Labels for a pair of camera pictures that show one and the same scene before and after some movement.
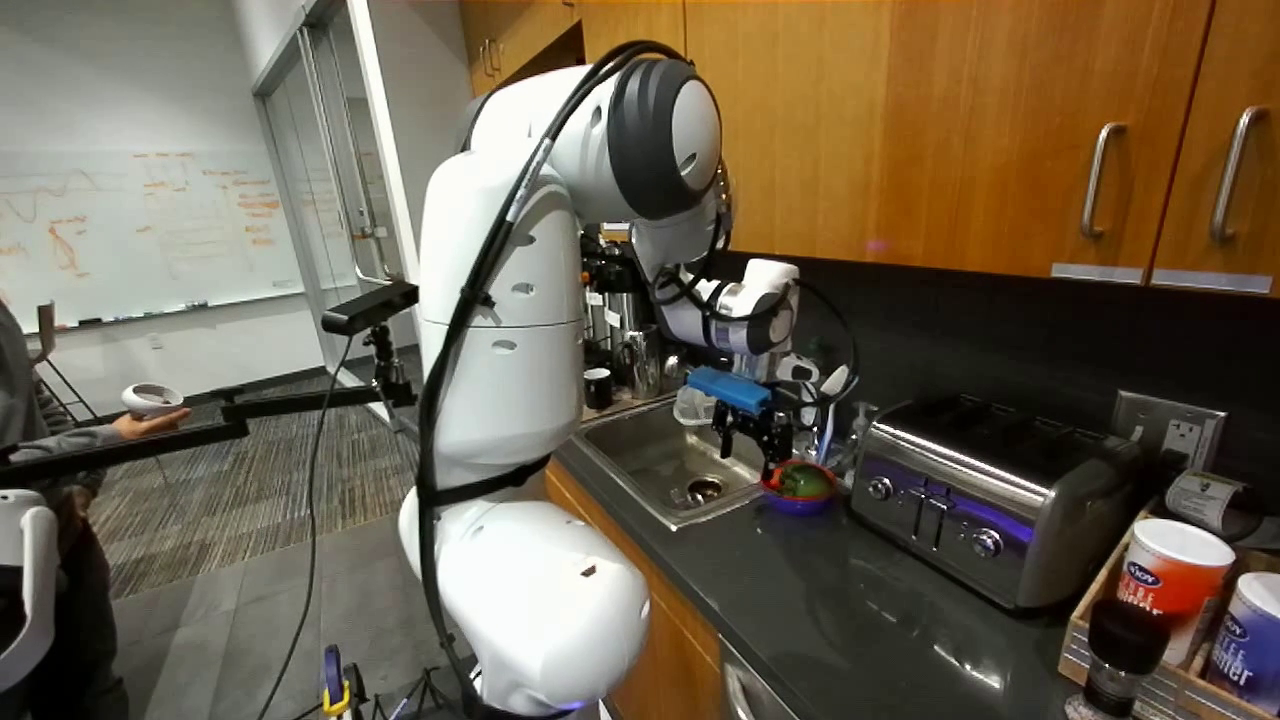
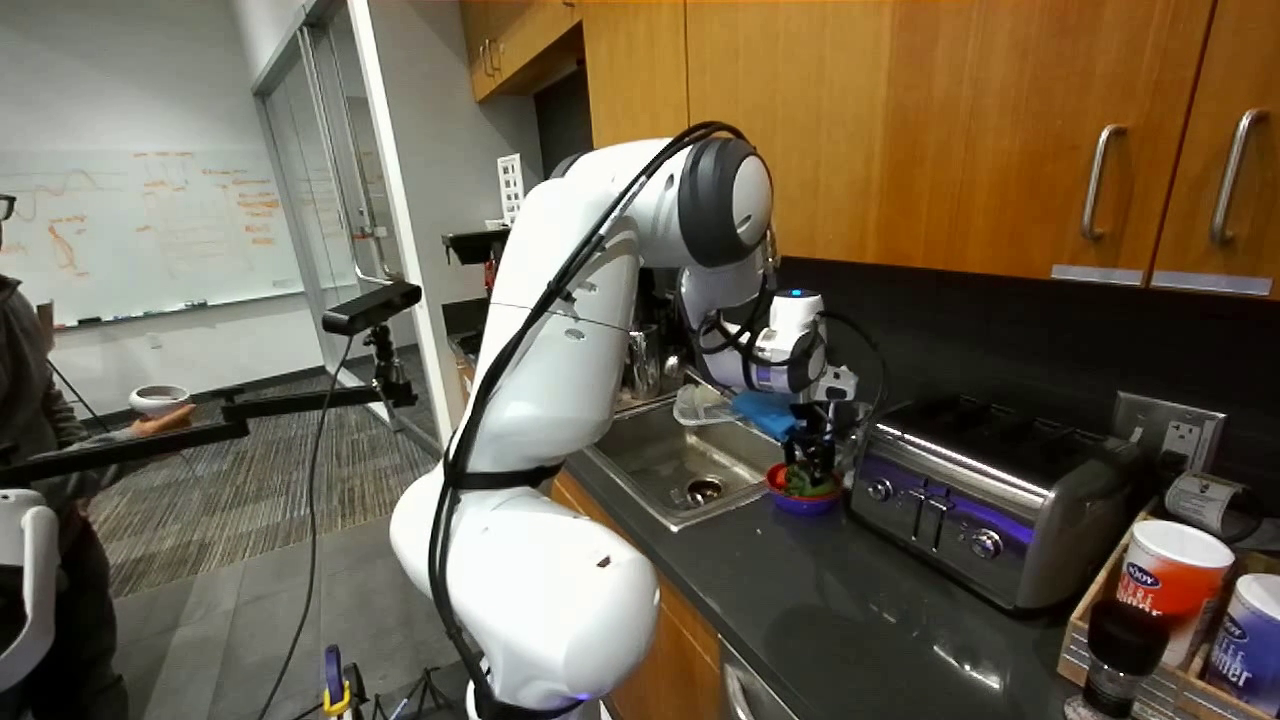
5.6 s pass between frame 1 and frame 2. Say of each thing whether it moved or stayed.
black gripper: moved
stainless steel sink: stayed
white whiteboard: stayed
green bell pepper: stayed
